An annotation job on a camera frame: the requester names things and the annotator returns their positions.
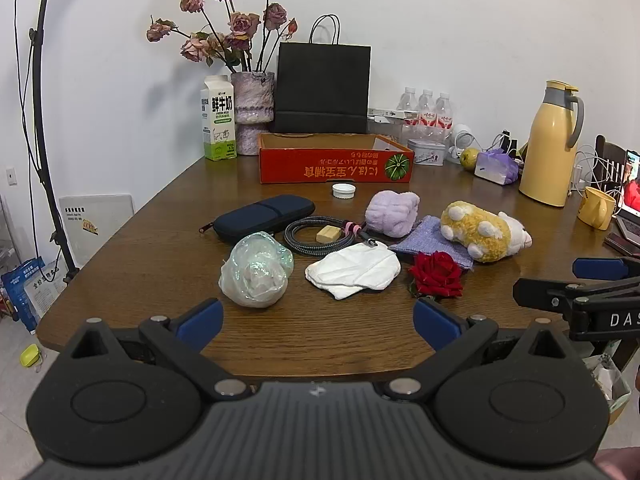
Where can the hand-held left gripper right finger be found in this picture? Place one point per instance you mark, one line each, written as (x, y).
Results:
(432, 322)

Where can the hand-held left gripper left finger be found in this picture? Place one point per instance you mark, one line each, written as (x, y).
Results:
(202, 322)

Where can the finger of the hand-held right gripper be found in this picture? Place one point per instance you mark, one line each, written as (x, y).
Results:
(600, 268)
(545, 294)

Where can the red rose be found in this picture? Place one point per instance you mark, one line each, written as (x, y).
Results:
(437, 272)

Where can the clear plastic bag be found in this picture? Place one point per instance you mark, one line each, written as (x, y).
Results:
(255, 275)

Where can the purple woven cloth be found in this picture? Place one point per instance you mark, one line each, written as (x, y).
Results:
(425, 241)

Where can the yellow white plush toy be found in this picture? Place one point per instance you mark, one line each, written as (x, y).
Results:
(480, 232)

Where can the fluffy purple towel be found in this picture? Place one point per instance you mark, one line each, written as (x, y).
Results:
(392, 212)

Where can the navy zip case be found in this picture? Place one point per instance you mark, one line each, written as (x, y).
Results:
(260, 212)

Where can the small tan block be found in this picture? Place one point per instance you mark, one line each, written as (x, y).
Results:
(327, 234)

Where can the red cardboard box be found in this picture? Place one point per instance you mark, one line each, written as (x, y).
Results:
(325, 165)

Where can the dark phone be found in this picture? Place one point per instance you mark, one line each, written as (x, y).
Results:
(622, 244)

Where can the yellow mug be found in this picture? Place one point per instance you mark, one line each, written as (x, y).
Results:
(595, 207)

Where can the laptop screen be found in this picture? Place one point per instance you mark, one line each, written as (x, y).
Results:
(631, 185)

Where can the wooden chair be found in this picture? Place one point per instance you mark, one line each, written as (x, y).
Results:
(607, 152)

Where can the yellow thermos jug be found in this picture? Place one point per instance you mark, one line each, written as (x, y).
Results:
(547, 155)

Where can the purple plastic bag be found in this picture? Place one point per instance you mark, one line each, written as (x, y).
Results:
(497, 166)

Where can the white flat panel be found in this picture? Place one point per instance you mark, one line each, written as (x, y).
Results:
(100, 230)

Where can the black charger plug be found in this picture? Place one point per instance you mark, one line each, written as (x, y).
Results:
(510, 145)

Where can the yellow green pear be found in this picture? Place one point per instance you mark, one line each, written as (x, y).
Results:
(470, 158)

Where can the white bottle cap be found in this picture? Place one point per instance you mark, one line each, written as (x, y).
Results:
(344, 191)

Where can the pale tin box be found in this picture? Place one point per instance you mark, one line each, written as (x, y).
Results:
(426, 152)

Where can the white round speaker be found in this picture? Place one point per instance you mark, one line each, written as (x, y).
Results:
(462, 135)

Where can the blue plastic bag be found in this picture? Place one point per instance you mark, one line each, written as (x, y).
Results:
(20, 295)

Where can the clear lidded food container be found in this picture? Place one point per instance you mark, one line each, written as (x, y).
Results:
(387, 127)

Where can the white green milk carton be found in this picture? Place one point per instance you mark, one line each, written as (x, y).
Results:
(218, 120)

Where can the clear water bottle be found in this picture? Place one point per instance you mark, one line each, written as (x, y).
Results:
(408, 102)
(426, 107)
(443, 112)

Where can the purple textured vase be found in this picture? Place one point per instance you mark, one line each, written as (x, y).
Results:
(252, 97)

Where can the black paper bag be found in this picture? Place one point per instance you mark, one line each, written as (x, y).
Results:
(322, 85)

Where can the dried rose bouquet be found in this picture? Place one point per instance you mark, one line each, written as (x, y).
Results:
(243, 22)

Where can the black lamp stand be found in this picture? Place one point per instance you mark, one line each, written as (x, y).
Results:
(36, 60)

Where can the white wall socket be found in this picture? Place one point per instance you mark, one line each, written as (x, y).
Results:
(11, 175)

